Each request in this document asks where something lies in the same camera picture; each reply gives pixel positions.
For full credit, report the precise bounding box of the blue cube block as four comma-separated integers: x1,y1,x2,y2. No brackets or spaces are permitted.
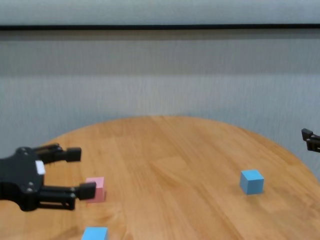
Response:
81,226,110,240
239,169,265,195

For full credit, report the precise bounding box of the pink cube block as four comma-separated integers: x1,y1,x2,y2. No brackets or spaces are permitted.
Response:
85,176,107,204

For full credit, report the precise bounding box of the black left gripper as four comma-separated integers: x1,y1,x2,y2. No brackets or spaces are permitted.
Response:
0,142,97,212

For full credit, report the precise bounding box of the black wall rail strip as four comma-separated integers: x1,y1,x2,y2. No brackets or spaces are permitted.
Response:
0,23,320,32

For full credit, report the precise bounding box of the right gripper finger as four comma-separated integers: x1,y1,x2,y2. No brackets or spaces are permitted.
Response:
301,128,320,153

